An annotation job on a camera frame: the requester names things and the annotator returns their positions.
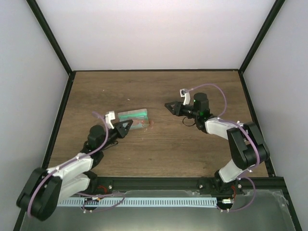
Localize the grey glasses case green inside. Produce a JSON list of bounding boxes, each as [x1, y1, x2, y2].
[[117, 109, 150, 129]]

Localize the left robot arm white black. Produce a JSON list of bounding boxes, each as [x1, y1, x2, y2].
[[16, 119, 133, 221]]

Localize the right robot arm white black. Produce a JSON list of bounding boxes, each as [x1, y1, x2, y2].
[[165, 90, 270, 194]]

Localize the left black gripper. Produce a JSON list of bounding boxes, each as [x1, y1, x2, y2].
[[100, 120, 133, 151]]

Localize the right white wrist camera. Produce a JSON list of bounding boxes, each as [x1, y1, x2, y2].
[[180, 89, 191, 105]]

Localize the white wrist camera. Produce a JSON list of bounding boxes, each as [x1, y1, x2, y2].
[[180, 89, 191, 105], [105, 111, 116, 129]]

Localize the light blue slotted cable duct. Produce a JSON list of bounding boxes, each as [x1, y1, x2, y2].
[[58, 197, 217, 208]]

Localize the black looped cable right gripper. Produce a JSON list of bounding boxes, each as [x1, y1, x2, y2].
[[181, 116, 198, 128]]

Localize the pink transparent sunglasses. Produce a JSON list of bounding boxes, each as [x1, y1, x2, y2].
[[131, 118, 154, 129]]

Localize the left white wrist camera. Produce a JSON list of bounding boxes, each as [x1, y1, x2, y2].
[[105, 111, 116, 129]]

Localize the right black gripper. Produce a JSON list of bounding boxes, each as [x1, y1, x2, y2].
[[165, 102, 199, 119]]

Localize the black aluminium frame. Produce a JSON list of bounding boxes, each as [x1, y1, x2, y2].
[[13, 0, 303, 231]]

